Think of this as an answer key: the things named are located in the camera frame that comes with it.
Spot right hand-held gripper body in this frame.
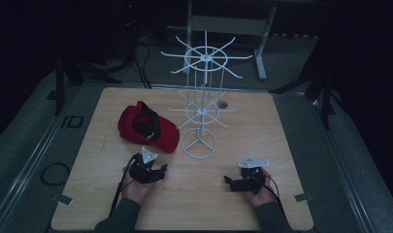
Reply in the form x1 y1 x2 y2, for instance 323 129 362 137
232 155 271 195

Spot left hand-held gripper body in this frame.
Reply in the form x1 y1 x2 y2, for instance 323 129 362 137
128 146 163 185

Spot red baseball cap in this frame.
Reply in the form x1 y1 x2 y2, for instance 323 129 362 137
117 100 181 154

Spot white wire hat rack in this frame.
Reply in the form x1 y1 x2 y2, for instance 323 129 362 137
160 30 253 160

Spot person's right hand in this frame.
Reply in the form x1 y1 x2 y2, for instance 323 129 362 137
242 167 278 209

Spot person's left hand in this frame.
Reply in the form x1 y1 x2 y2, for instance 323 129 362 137
120 165 157 206

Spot grey tape strip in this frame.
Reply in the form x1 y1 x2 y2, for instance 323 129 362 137
50 192 74 207
293 192 314 203

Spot black tripod stand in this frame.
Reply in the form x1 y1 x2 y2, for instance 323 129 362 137
51 48 124 117
269 61 347 131

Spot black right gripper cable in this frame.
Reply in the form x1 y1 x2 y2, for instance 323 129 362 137
253 173 287 216

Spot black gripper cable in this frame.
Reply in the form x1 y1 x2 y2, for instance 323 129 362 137
253 173 287 216
108 153 141 217

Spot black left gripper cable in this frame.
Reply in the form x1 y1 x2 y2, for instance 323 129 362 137
108 153 141 217

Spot black coiled floor cable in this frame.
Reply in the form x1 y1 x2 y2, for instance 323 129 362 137
40 162 72 187

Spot black floor cables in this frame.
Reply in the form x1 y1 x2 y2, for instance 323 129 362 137
130 33 153 90

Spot grey metal desk frame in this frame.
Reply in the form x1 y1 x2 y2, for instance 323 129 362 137
183 0 278 82

